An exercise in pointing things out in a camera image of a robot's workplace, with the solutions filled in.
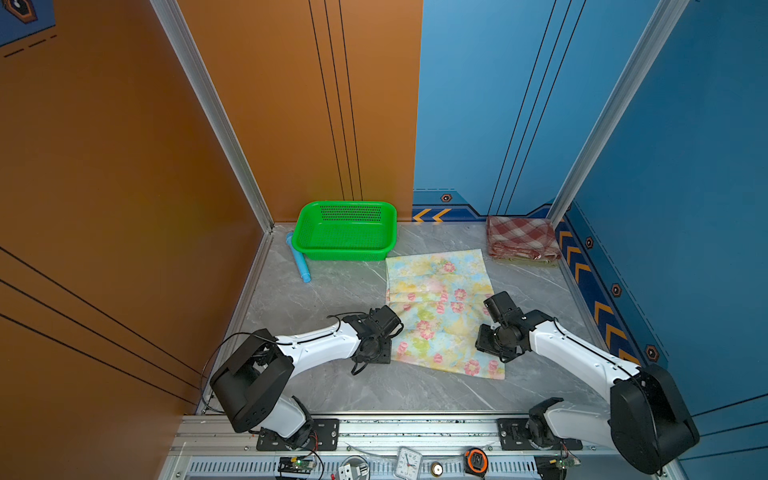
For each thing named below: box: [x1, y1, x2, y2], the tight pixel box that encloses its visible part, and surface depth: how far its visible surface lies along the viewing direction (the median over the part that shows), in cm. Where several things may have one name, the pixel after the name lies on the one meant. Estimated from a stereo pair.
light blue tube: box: [286, 232, 312, 283], surface depth 107 cm
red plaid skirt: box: [486, 216, 562, 260], surface depth 109 cm
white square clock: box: [395, 446, 423, 480], surface depth 70 cm
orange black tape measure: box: [464, 447, 489, 479], surface depth 69 cm
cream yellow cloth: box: [386, 249, 505, 380], surface depth 96 cm
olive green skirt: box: [492, 257, 561, 265], surface depth 109 cm
